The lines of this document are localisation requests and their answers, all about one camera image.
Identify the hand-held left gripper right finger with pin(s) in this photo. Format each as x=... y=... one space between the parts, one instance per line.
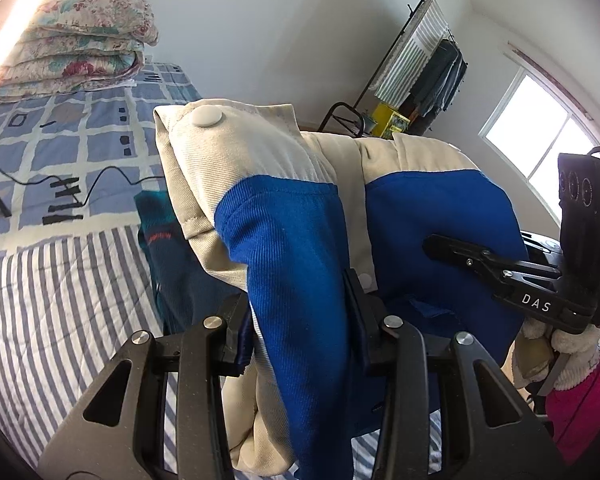
x=356 y=310

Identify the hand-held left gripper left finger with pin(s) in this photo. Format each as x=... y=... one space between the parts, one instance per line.
x=237 y=345

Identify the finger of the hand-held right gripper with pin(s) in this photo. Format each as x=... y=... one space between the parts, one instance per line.
x=460 y=250

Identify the beige and blue jacket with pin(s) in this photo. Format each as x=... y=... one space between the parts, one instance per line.
x=280 y=240

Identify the person's right forearm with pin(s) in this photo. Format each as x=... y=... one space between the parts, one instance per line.
x=585 y=420

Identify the black clothes rack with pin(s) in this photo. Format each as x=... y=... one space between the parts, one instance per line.
x=409 y=21

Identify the person's right hand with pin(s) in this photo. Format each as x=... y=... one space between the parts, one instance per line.
x=570 y=355

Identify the dark teal garment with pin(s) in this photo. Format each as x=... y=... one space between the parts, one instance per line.
x=165 y=250

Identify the yellow box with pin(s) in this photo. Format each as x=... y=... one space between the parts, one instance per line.
x=387 y=120

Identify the dark hanging garments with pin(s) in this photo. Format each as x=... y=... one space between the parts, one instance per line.
x=440 y=80

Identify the blue striped bed quilt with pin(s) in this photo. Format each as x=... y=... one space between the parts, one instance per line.
x=55 y=285

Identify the striped hanging cloth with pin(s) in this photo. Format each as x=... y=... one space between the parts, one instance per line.
x=415 y=55

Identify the folded floral quilt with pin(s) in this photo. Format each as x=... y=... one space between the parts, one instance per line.
x=80 y=45

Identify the black metal chair frame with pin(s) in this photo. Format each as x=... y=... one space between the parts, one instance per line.
x=336 y=104

